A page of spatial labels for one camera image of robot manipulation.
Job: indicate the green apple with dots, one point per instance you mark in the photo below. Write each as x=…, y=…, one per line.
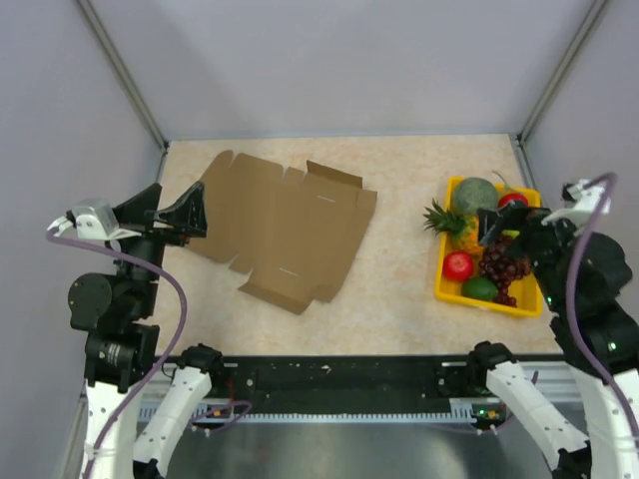
x=480, y=288

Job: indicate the red apple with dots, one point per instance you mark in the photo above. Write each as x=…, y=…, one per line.
x=458, y=266
x=513, y=199

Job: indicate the left aluminium corner post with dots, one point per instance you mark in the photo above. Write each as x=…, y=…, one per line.
x=121, y=72

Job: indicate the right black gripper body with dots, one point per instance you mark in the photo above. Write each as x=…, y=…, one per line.
x=541, y=243

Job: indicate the toy pineapple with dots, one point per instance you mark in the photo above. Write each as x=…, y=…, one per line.
x=462, y=230

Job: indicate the aluminium corner post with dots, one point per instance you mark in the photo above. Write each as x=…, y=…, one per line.
x=121, y=72
x=586, y=28

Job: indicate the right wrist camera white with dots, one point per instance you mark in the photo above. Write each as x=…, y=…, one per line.
x=580, y=201

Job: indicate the brown cardboard box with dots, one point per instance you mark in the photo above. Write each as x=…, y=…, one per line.
x=294, y=233

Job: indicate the aluminium frame rail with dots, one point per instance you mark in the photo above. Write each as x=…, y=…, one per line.
x=228, y=412

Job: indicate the red apple near front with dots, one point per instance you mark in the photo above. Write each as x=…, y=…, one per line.
x=458, y=266

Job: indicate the green netted melon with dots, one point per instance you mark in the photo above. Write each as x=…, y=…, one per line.
x=473, y=194

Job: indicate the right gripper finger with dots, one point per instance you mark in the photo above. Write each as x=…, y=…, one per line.
x=490, y=225
x=518, y=218

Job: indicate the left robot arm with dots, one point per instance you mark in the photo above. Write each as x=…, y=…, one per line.
x=120, y=347

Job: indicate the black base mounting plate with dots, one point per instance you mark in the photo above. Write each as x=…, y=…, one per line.
x=349, y=384

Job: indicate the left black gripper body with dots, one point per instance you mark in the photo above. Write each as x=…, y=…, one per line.
x=144, y=241

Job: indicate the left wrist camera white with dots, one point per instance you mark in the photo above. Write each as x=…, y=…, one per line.
x=92, y=219

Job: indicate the yellow plastic fruit tray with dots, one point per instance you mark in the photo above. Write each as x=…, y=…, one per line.
x=526, y=291

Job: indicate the right aluminium corner post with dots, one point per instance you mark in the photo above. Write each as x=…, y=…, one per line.
x=586, y=28

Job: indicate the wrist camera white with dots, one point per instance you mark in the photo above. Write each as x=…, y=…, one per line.
x=580, y=201
x=92, y=219

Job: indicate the red apple at back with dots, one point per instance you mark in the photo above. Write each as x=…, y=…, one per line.
x=513, y=199

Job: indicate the dark purple grape bunch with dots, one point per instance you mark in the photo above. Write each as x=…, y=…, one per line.
x=503, y=270

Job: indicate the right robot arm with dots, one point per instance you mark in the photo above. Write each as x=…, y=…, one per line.
x=580, y=274

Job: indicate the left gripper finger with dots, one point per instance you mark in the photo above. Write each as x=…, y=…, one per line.
x=139, y=209
x=184, y=220

